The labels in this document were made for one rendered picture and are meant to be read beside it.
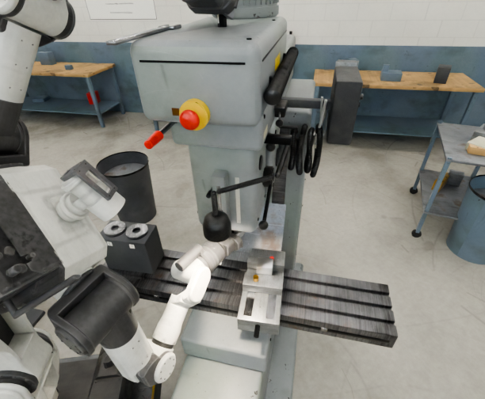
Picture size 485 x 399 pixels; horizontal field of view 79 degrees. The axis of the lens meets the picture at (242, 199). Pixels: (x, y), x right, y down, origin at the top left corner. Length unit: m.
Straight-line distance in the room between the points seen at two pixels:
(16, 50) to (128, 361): 0.70
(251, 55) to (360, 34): 4.50
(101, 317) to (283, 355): 1.43
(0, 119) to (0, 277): 0.32
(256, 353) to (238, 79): 0.96
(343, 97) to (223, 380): 1.10
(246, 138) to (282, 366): 1.48
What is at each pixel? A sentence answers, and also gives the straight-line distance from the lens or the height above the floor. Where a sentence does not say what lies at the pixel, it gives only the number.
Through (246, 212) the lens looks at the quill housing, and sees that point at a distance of 0.90.
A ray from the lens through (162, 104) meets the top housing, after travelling 0.66.
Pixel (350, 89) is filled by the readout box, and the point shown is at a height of 1.70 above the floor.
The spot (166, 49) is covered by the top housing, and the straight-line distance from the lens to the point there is 0.63.
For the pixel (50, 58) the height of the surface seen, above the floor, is 0.98.
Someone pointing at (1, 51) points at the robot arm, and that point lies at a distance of 0.75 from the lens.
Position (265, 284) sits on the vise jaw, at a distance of 1.16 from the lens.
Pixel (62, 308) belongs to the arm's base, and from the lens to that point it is 0.72.
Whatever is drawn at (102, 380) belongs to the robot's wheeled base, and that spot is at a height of 0.59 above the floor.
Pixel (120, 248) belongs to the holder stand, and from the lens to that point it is 1.35.
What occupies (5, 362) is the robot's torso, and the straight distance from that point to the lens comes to 1.16.
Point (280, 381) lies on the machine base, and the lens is 1.92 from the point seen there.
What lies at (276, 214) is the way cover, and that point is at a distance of 1.45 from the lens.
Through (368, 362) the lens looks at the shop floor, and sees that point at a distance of 2.30.
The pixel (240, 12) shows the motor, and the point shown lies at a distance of 0.95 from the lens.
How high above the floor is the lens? 1.97
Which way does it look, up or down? 36 degrees down
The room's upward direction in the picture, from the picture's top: 2 degrees counter-clockwise
